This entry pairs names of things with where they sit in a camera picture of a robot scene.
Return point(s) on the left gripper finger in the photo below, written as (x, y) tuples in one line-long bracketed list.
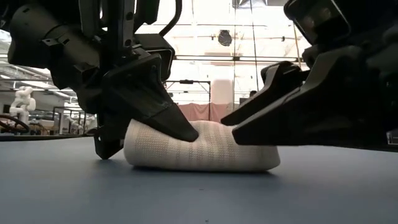
[(140, 93)]

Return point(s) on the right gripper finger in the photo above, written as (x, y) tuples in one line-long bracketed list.
[(326, 118), (273, 84)]

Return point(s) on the white checked towel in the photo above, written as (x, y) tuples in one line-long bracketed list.
[(202, 155)]

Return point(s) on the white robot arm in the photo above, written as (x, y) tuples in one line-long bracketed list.
[(23, 104)]

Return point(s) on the person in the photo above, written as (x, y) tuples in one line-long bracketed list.
[(252, 93)]

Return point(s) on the blue table mat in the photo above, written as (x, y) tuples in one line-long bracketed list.
[(93, 193)]

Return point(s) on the black rig frame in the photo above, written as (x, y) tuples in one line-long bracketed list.
[(186, 81)]

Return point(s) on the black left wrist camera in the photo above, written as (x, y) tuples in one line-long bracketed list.
[(155, 46)]

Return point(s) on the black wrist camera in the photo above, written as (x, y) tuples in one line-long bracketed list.
[(155, 46), (317, 18)]

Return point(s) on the black cell frame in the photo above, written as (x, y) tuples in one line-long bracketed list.
[(53, 121)]

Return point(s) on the long ceiling light rail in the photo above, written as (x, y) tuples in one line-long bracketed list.
[(217, 58)]

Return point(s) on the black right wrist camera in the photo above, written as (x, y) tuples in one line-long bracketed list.
[(317, 18)]

